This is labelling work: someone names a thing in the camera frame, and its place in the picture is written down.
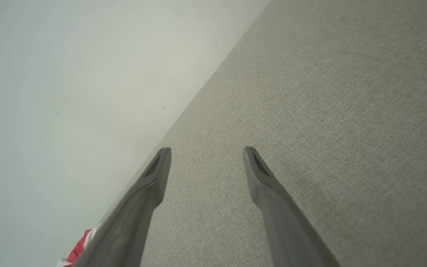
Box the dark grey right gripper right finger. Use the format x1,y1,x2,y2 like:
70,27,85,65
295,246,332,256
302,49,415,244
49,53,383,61
243,146,342,267

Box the red jersey with white sleeves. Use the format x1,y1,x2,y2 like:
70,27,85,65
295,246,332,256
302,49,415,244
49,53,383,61
56,224,103,267

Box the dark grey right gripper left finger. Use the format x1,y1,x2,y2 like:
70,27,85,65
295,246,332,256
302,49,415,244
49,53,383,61
73,147,172,267

